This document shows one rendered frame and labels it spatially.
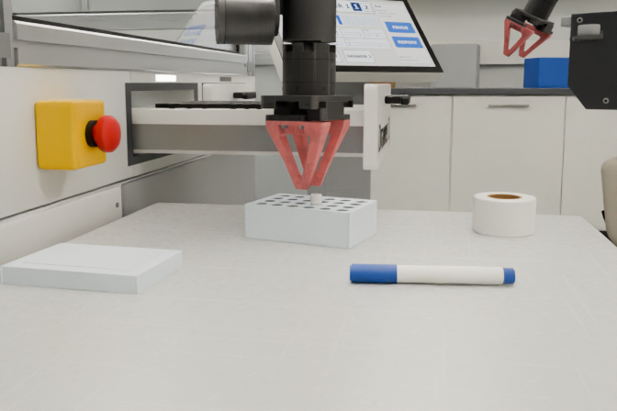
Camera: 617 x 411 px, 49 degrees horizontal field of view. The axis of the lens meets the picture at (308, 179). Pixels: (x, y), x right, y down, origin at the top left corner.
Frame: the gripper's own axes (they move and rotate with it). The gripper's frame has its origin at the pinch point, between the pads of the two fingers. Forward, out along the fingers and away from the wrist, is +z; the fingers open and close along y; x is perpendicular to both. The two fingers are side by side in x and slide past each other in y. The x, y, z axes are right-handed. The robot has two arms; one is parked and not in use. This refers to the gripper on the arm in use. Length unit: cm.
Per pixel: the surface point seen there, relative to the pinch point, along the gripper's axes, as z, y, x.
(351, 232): 4.8, 2.4, 6.1
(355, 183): 18, -123, -44
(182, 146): -2.0, -9.8, -23.9
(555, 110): 0, -337, -11
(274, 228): 5.1, 3.0, -2.5
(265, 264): 6.6, 11.8, 1.3
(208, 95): -9, -37, -38
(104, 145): -3.8, 11.3, -18.4
